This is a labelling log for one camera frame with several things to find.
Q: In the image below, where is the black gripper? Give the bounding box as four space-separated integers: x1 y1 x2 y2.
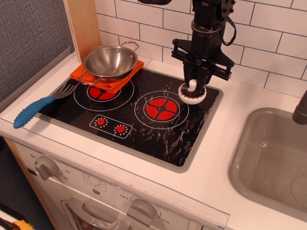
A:
172 23 235 91

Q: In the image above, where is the white toy mushroom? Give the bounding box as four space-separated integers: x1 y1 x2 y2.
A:
178 79 207 105

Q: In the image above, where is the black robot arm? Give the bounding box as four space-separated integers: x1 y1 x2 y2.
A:
172 0 235 91

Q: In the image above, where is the black toy stovetop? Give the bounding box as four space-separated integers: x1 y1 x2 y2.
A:
37 69 223 173

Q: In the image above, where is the orange cloth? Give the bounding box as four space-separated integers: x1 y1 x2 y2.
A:
70 60 144 93

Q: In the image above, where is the grey faucet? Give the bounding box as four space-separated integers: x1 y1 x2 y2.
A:
292 91 307 125

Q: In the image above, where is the grey sink basin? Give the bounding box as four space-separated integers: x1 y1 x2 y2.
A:
229 108 307 221

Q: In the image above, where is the wooden side panel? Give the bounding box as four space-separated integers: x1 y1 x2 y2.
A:
63 0 101 63

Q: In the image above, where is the grey oven knob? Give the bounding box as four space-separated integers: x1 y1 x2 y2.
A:
127 199 157 227

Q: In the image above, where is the grey timer knob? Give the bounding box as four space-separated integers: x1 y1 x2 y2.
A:
35 156 59 181

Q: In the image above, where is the orange black object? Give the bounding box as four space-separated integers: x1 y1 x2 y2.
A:
0 218 34 230

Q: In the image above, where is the steel bowl with handles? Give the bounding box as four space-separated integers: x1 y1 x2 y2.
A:
79 41 140 86

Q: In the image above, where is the blue handled fork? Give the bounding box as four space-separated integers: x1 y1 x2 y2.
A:
13 84 76 129

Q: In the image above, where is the grey oven door handle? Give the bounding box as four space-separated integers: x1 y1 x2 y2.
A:
66 198 131 230

